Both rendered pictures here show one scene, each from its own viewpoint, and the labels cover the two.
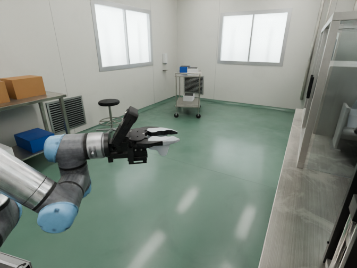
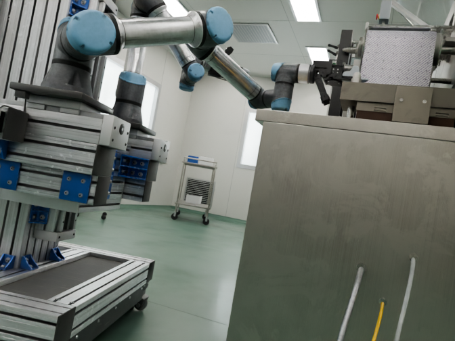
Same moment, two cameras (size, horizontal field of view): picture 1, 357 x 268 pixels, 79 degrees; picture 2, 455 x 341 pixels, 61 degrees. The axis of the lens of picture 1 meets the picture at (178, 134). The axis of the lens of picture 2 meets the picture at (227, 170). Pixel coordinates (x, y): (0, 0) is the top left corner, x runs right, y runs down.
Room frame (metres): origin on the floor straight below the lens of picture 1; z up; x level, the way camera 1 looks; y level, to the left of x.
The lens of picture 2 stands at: (-1.38, 0.35, 0.63)
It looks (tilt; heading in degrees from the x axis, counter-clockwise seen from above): 2 degrees up; 351
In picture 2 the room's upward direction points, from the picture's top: 10 degrees clockwise
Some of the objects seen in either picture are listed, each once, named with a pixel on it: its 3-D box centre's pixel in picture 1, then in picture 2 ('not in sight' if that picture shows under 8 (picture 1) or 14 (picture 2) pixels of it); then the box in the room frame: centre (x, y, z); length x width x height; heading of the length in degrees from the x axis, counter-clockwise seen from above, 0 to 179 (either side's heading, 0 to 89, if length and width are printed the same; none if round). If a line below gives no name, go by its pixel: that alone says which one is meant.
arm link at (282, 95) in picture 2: not in sight; (279, 97); (0.11, -0.05, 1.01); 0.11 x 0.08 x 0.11; 25
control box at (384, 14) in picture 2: not in sight; (383, 12); (0.48, -0.63, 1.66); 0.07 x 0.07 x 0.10; 61
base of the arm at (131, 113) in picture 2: not in sight; (126, 113); (0.37, 0.54, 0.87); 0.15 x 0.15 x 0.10
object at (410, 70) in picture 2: not in sight; (393, 78); (-0.10, -0.40, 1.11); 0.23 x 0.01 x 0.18; 60
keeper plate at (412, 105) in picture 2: not in sight; (412, 105); (-0.31, -0.35, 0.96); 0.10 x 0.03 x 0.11; 60
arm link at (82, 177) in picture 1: (74, 181); (188, 78); (0.53, 0.30, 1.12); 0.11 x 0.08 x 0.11; 10
